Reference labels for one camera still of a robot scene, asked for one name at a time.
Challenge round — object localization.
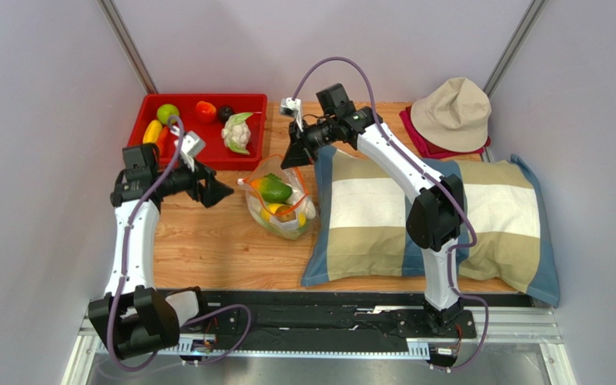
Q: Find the green orange mango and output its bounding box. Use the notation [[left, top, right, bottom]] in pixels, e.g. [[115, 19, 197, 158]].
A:
[[250, 173, 293, 204]]

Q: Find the clear zip top bag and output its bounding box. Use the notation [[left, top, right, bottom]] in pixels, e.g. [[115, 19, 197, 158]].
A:
[[237, 154, 318, 240]]

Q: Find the white radish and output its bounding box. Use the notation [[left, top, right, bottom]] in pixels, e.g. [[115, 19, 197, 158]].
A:
[[287, 188, 317, 220]]

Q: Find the olive green fruit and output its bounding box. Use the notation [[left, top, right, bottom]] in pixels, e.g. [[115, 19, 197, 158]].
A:
[[274, 205, 297, 223]]

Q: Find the green lettuce cabbage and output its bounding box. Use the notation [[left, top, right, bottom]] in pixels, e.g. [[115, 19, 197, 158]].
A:
[[252, 214, 310, 240]]

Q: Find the yellow bell pepper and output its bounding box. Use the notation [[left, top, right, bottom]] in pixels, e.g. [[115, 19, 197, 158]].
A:
[[259, 203, 308, 230]]

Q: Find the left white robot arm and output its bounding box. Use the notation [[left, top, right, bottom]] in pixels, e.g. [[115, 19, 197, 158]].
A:
[[88, 140, 233, 363]]

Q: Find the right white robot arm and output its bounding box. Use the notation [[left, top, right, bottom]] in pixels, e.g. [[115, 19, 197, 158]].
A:
[[279, 83, 467, 335]]

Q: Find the orange carrot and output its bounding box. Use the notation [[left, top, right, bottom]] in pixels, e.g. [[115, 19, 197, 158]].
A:
[[156, 126, 171, 157]]

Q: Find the yellow corn cob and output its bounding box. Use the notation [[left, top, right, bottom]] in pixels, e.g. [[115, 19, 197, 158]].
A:
[[142, 120, 163, 144]]

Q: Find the white cauliflower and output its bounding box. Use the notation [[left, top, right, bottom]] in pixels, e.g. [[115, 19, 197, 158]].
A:
[[221, 112, 253, 155]]

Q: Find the red plastic bin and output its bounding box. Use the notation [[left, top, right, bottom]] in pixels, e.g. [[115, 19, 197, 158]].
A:
[[128, 94, 267, 171]]

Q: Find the green lime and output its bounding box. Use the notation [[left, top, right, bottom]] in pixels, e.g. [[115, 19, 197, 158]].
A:
[[156, 103, 180, 125]]

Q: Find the red tomato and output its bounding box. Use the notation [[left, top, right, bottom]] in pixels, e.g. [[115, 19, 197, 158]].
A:
[[194, 100, 217, 124]]

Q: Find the dark avocado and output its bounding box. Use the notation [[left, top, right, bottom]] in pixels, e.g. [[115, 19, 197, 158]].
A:
[[217, 105, 235, 124]]

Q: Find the plaid pillow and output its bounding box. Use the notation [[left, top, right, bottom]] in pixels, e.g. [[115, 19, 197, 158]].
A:
[[301, 144, 561, 308]]

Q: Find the red cloth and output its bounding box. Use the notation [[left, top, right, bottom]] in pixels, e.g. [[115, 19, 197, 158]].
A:
[[399, 100, 491, 159]]

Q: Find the beige bucket hat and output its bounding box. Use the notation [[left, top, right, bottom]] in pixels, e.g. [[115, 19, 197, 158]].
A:
[[409, 77, 492, 153]]

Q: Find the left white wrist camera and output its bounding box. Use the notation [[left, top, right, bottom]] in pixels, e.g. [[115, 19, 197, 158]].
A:
[[178, 132, 205, 172]]

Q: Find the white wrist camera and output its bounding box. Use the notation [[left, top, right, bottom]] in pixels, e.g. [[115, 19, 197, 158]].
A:
[[279, 97, 304, 132], [178, 132, 205, 172]]

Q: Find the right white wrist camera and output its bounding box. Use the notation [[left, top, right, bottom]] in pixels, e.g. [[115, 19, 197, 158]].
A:
[[279, 97, 304, 132]]

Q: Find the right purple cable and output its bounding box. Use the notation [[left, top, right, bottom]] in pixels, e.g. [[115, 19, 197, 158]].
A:
[[289, 56, 491, 373]]

